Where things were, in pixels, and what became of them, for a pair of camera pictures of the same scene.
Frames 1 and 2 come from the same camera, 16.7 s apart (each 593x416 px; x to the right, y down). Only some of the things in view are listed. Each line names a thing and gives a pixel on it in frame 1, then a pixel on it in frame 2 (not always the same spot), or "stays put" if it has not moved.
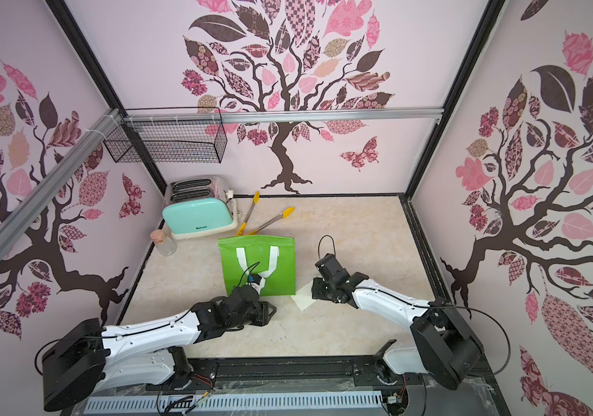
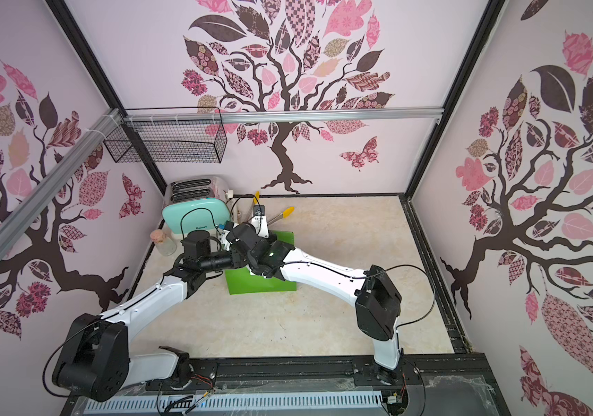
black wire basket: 172,135 stays put
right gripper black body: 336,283 to 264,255
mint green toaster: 198,207 stays put
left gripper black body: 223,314 to 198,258
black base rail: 333,373 stays put
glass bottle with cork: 164,244 stays put
